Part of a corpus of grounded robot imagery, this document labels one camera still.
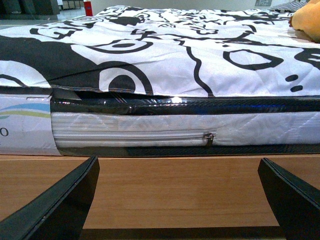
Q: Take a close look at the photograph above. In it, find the red fire extinguisher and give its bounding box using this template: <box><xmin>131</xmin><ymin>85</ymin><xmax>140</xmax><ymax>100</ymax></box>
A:
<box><xmin>83</xmin><ymin>0</ymin><xmax>93</xmax><ymax>17</ymax></box>

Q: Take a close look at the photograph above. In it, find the black and white patterned blanket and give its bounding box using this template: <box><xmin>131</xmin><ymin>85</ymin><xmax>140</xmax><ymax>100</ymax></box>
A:
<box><xmin>0</xmin><ymin>5</ymin><xmax>320</xmax><ymax>97</ymax></box>

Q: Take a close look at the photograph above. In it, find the wooden bed frame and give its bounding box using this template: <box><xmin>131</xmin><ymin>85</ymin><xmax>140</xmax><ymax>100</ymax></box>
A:
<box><xmin>0</xmin><ymin>154</ymin><xmax>320</xmax><ymax>240</ymax></box>

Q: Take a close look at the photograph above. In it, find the yellow plush toy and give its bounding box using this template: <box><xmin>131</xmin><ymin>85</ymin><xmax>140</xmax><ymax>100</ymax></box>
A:
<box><xmin>289</xmin><ymin>0</ymin><xmax>320</xmax><ymax>43</ymax></box>

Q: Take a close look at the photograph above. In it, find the white plastic-wrapped mattress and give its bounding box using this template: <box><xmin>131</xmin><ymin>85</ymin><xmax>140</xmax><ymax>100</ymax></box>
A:
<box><xmin>0</xmin><ymin>86</ymin><xmax>320</xmax><ymax>157</ymax></box>

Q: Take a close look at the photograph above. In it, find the striped grey pillow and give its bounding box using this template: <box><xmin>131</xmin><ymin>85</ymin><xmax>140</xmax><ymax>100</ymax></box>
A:
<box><xmin>268</xmin><ymin>1</ymin><xmax>307</xmax><ymax>13</ymax></box>

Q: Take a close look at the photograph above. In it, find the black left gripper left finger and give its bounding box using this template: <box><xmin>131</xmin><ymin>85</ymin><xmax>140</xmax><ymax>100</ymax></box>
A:
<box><xmin>0</xmin><ymin>156</ymin><xmax>100</xmax><ymax>240</ymax></box>

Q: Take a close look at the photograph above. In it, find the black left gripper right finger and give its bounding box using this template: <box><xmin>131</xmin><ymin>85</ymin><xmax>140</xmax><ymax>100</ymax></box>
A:
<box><xmin>257</xmin><ymin>158</ymin><xmax>320</xmax><ymax>240</ymax></box>

